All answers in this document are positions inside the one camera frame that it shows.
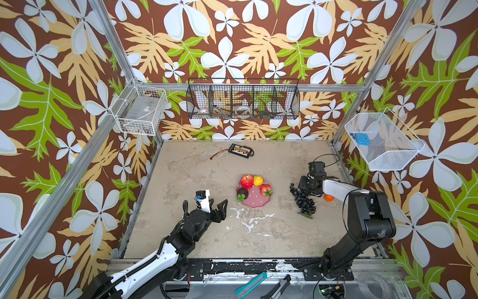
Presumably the blue object in basket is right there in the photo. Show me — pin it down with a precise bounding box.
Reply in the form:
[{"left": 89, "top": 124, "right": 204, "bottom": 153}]
[{"left": 354, "top": 133, "right": 370, "bottom": 147}]

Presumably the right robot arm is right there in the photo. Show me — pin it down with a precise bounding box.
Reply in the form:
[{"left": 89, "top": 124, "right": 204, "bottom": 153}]
[{"left": 298, "top": 161, "right": 397, "bottom": 280}]

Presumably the teal utility knife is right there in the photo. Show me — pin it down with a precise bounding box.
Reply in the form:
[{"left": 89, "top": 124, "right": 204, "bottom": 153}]
[{"left": 235, "top": 272, "right": 268, "bottom": 299}]

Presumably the white wire basket left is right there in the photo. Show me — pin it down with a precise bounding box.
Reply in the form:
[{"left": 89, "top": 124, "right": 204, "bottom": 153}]
[{"left": 112, "top": 80, "right": 168, "bottom": 137}]

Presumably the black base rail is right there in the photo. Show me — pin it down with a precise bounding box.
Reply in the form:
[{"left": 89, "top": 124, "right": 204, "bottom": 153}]
[{"left": 179, "top": 257, "right": 355, "bottom": 282}]

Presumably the white mesh basket right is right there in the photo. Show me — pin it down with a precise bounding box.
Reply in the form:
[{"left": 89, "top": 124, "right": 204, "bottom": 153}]
[{"left": 345, "top": 108, "right": 425, "bottom": 172}]

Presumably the red apple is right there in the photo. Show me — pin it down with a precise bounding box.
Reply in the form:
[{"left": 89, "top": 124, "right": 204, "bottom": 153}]
[{"left": 240, "top": 174, "right": 254, "bottom": 190}]

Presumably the orange tangerine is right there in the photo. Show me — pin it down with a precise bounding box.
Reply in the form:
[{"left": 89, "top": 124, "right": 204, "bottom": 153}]
[{"left": 324, "top": 194, "right": 334, "bottom": 202}]

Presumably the black tool front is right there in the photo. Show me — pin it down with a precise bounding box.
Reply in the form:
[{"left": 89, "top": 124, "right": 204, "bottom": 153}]
[{"left": 261, "top": 274, "right": 291, "bottom": 299}]

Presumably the black wire basket rear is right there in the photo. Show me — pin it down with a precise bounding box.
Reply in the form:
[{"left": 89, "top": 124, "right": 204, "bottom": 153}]
[{"left": 185, "top": 78, "right": 301, "bottom": 120}]

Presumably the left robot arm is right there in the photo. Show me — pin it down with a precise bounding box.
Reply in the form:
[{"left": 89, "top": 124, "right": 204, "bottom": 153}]
[{"left": 80, "top": 200, "right": 228, "bottom": 299}]

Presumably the black grape bunch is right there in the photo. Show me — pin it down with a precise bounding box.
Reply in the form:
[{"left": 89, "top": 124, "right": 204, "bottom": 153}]
[{"left": 290, "top": 183, "right": 317, "bottom": 219}]

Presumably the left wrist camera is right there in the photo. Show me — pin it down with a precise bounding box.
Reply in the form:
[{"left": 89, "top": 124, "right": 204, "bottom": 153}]
[{"left": 195, "top": 189, "right": 210, "bottom": 213}]

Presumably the red strawberry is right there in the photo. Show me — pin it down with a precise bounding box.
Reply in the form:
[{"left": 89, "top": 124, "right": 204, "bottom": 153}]
[{"left": 260, "top": 184, "right": 273, "bottom": 198}]

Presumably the yellow lemon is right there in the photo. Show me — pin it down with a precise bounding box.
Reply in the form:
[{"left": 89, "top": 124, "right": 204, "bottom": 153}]
[{"left": 253, "top": 176, "right": 264, "bottom": 186}]

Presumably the pink polka dot plate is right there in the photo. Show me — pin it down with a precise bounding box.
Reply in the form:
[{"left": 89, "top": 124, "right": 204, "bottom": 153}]
[{"left": 238, "top": 185, "right": 273, "bottom": 209}]

